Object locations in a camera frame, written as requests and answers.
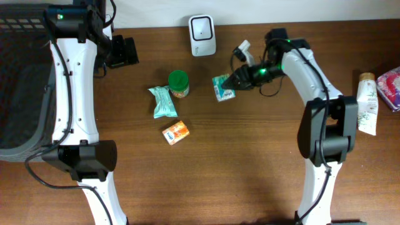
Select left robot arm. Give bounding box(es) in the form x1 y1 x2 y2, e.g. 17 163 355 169
41 1 129 224

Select white tube with tan cap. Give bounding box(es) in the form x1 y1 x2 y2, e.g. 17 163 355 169
356 72 379 136

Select green lid jar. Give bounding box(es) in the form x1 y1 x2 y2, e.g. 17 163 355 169
168 70 189 98

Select orange tissue pack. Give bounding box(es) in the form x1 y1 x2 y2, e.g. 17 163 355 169
162 121 190 146

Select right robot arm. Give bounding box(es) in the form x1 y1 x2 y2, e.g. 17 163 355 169
222 28 358 224

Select small teal tissue pack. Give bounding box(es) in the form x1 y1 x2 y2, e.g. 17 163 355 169
212 74 236 102

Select white barcode scanner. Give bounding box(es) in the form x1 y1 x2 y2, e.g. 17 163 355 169
188 15 216 57

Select grey plastic mesh basket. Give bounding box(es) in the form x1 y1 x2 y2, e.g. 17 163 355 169
1 3 56 162

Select purple red pad pack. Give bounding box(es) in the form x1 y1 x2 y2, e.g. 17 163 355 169
376 67 399 112

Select teal wipes packet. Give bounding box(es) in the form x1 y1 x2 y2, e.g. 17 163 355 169
149 86 178 119

